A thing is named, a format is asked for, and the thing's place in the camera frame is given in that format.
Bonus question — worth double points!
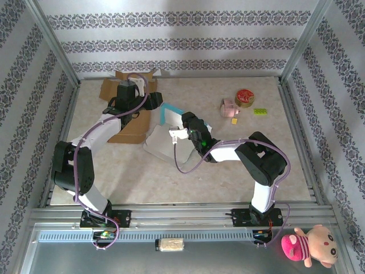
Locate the brown cardboard box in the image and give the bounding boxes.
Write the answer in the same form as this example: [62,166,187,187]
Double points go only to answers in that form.
[98,70,162,145]

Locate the pink plastic toy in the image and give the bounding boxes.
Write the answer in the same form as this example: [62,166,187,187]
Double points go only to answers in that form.
[220,98,242,118]

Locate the white blue paper box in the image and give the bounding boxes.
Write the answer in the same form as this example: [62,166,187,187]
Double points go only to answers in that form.
[141,102,213,166]

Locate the round red gold tin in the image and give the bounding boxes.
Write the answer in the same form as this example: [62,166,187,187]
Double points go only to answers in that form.
[234,88,256,108]

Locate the left circuit board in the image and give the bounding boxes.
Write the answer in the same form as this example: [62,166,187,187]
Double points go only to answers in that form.
[92,231,117,240]

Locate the grey metal tray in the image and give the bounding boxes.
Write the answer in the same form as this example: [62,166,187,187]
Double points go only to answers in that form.
[17,225,353,274]

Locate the beige plush pig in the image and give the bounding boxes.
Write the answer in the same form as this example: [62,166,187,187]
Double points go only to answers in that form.
[293,224,340,268]

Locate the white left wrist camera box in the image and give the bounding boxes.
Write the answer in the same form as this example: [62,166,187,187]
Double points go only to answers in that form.
[133,78,148,98]

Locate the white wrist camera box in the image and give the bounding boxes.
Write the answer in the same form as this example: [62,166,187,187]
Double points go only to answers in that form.
[168,127,189,143]
[133,78,148,98]

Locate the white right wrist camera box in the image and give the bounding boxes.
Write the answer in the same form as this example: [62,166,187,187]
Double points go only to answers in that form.
[168,127,189,143]

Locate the aluminium back rail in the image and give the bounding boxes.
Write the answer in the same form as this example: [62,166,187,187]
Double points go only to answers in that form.
[78,74,283,82]

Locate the aluminium rail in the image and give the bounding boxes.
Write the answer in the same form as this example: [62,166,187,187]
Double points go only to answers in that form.
[38,82,82,208]
[278,81,334,206]
[78,74,283,82]
[28,204,337,229]

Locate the aluminium left side rail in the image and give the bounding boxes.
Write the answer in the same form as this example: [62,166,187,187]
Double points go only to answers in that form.
[38,82,82,208]

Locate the aluminium front rail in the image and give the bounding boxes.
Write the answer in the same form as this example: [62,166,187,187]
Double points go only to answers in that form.
[28,204,337,229]

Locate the aluminium left frame post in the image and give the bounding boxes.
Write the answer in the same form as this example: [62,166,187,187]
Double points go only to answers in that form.
[27,0,80,86]

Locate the aluminium frame post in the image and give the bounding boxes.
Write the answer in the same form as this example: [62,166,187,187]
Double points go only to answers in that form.
[27,0,80,86]
[279,0,334,83]

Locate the aluminium right side rail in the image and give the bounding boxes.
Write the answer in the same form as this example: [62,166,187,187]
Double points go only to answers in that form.
[278,81,334,206]

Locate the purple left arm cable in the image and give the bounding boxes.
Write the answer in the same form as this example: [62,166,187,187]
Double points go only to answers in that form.
[73,72,151,251]

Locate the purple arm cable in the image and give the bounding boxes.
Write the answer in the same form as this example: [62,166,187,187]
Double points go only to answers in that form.
[172,138,291,249]
[73,72,151,251]

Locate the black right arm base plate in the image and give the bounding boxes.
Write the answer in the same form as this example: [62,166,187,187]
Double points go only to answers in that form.
[231,207,285,228]

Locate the grey slotted cable duct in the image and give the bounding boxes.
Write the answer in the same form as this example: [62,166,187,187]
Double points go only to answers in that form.
[36,230,273,243]

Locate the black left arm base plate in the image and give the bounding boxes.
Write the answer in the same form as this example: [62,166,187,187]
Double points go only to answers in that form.
[79,209,132,229]

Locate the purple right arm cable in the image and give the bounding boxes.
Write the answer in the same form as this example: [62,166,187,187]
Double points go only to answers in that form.
[172,138,291,249]

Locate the aluminium right frame post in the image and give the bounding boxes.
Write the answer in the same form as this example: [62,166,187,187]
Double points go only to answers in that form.
[279,0,334,83]

